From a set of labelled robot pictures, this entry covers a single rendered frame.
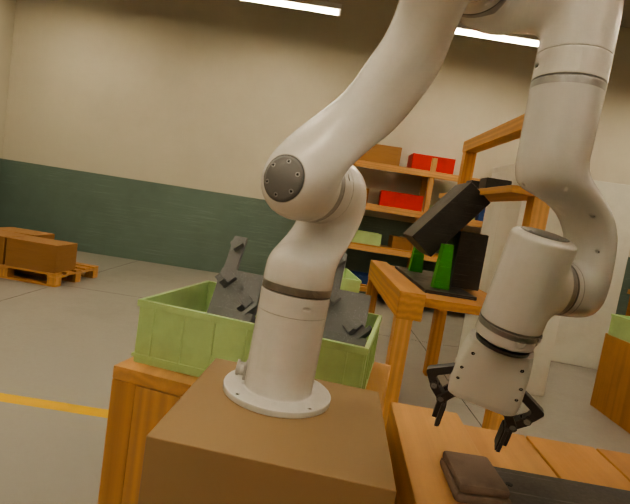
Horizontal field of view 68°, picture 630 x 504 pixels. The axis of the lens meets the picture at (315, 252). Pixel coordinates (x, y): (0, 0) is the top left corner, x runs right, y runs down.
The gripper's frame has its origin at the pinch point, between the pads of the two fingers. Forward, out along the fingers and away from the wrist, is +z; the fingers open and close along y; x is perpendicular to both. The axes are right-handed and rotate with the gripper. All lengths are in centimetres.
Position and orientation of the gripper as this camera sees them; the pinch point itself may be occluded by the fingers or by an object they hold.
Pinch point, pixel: (468, 428)
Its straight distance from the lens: 79.5
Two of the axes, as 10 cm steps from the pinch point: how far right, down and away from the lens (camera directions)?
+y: -9.1, -3.1, 2.7
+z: -2.2, 9.3, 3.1
